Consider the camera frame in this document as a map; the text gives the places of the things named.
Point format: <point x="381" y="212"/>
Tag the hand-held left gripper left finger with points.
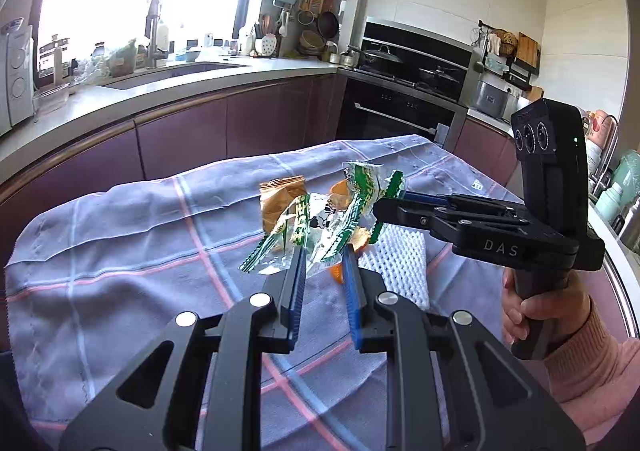
<point x="298" y="291"/>

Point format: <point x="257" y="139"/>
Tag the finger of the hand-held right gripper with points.
<point x="405" y="213"/>
<point x="475" y="203"/>

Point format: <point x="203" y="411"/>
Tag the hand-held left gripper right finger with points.
<point x="352" y="301"/>

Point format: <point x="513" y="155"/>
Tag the white foam fruit net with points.
<point x="400" y="261"/>

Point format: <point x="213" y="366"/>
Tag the orange peel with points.
<point x="360" y="238"/>

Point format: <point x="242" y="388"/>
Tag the green clear plastic wrapper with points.
<point x="325" y="226"/>

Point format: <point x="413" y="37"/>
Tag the orange foil snack wrapper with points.
<point x="282" y="198"/>

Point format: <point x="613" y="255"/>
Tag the person's right hand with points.
<point x="565" y="316"/>

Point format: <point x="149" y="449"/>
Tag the green thermos bottle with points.
<point x="607" y="203"/>

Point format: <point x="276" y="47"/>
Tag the grey kitchen appliance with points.
<point x="492" y="98"/>

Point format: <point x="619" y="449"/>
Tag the wooden cutting board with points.
<point x="528" y="50"/>

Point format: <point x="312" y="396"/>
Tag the black pan on stove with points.
<point x="437" y="76"/>

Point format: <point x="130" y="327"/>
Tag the black pot with lid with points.
<point x="380" y="60"/>

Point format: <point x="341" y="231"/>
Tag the grey checked tablecloth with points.
<point x="125" y="256"/>

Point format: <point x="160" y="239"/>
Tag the purple kitchen base cabinets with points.
<point x="200" y="131"/>

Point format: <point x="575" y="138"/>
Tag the stack of bowls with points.
<point x="311" y="45"/>

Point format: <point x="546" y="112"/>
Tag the hanging black pan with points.
<point x="328" y="24"/>

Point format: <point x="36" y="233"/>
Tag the white dotted utensil holder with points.
<point x="269" y="45"/>

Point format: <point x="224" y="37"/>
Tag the hanging metal strainer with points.
<point x="306" y="16"/>

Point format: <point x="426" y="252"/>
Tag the small blue container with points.
<point x="193" y="54"/>

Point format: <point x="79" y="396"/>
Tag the white kitchen countertop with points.
<point x="100" y="101"/>

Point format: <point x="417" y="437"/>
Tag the white soap bottle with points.
<point x="163" y="41"/>

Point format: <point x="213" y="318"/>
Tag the steel kitchen faucet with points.
<point x="151" y="41"/>

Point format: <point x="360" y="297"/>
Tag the bag of green vegetables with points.
<point x="122" y="58"/>

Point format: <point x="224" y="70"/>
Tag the clear plastic bags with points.
<point x="87" y="70"/>

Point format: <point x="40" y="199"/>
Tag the glass jar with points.
<point x="98" y="50"/>

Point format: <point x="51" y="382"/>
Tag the glass food container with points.
<point x="50" y="98"/>

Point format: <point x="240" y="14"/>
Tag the glass kettle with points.
<point x="54" y="58"/>

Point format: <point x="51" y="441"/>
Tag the white microwave oven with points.
<point x="15" y="81"/>

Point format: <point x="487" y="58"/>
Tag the blue and white bowl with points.
<point x="12" y="25"/>

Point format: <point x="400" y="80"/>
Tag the black wall rack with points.
<point x="517" y="73"/>

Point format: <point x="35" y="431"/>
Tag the white vertical duct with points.
<point x="356" y="11"/>

